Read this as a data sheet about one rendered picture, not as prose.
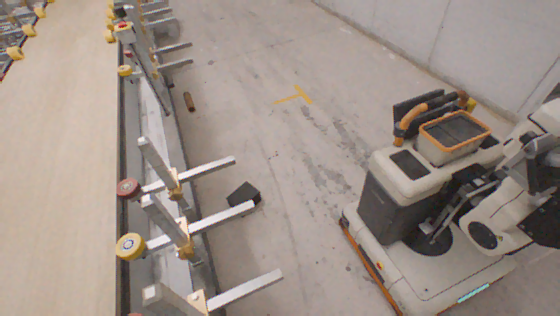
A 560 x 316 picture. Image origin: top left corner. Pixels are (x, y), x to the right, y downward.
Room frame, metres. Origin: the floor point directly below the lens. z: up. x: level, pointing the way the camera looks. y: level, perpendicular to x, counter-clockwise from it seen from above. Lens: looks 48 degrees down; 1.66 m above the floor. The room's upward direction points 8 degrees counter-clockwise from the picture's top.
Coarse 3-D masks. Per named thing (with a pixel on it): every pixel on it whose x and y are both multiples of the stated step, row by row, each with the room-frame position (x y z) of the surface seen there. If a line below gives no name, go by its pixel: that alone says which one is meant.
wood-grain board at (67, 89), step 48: (96, 0) 3.16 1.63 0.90; (48, 48) 2.08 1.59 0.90; (96, 48) 1.96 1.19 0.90; (0, 96) 1.46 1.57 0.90; (48, 96) 1.38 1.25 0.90; (96, 96) 1.32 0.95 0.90; (0, 144) 1.00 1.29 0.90; (48, 144) 0.96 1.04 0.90; (96, 144) 0.91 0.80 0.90; (0, 192) 0.70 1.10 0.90; (48, 192) 0.67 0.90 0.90; (96, 192) 0.63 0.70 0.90; (0, 240) 0.48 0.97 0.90; (48, 240) 0.46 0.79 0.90; (96, 240) 0.43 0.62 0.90; (0, 288) 0.32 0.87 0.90; (48, 288) 0.30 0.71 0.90; (96, 288) 0.28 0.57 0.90
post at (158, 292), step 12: (144, 288) 0.18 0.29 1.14; (156, 288) 0.18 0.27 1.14; (168, 288) 0.19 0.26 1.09; (144, 300) 0.16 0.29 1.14; (156, 300) 0.16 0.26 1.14; (168, 300) 0.16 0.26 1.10; (180, 300) 0.18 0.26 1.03; (156, 312) 0.15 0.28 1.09; (168, 312) 0.15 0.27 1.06; (180, 312) 0.16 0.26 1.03; (192, 312) 0.17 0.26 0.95
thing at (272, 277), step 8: (272, 272) 0.29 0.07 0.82; (280, 272) 0.28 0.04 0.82; (256, 280) 0.27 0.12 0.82; (264, 280) 0.27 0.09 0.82; (272, 280) 0.26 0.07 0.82; (240, 288) 0.25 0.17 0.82; (248, 288) 0.25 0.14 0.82; (256, 288) 0.25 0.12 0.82; (224, 296) 0.24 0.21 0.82; (232, 296) 0.23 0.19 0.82; (240, 296) 0.23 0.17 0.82; (248, 296) 0.23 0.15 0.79; (208, 304) 0.22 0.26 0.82; (216, 304) 0.22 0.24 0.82; (224, 304) 0.21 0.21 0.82
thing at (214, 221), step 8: (232, 208) 0.51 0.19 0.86; (240, 208) 0.51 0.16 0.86; (248, 208) 0.50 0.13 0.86; (216, 216) 0.49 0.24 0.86; (224, 216) 0.48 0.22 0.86; (232, 216) 0.48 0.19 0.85; (192, 224) 0.47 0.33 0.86; (200, 224) 0.47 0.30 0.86; (208, 224) 0.46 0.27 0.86; (216, 224) 0.47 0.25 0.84; (192, 232) 0.44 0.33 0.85; (200, 232) 0.45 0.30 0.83; (152, 240) 0.43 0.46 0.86; (160, 240) 0.43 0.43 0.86; (168, 240) 0.42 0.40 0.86; (152, 248) 0.40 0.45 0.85; (160, 248) 0.41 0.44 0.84; (144, 256) 0.39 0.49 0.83
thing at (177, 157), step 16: (160, 64) 2.01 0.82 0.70; (160, 80) 1.76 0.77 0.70; (176, 128) 1.20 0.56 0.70; (176, 144) 1.06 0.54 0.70; (176, 160) 0.94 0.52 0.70; (192, 192) 0.73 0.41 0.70; (192, 208) 0.64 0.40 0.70; (208, 256) 0.42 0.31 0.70; (192, 272) 0.36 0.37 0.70; (208, 272) 0.36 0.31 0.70; (192, 288) 0.31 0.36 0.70; (208, 288) 0.30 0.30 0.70
